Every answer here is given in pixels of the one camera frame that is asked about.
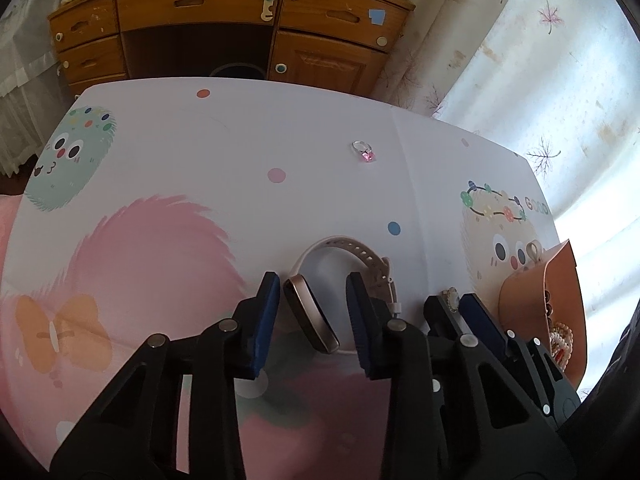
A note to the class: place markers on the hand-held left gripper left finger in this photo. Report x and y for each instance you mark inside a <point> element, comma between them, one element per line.
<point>260,330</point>

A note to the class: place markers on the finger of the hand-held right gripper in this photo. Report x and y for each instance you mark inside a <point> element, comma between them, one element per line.
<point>480,317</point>
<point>436,317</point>

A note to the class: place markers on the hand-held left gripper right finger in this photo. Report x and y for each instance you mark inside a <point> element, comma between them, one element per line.
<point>362,330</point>

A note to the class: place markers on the brown leather jewelry box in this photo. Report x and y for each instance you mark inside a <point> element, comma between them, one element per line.
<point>525,300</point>

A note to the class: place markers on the pink smart watch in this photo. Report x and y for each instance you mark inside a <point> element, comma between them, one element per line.
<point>310,310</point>

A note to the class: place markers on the white floral curtain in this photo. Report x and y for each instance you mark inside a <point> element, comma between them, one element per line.
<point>525,60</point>

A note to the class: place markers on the wooden desk with drawers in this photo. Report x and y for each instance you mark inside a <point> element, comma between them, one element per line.
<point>200,10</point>

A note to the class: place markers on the white lace cover cloth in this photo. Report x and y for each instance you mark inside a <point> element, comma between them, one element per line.
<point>25,60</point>

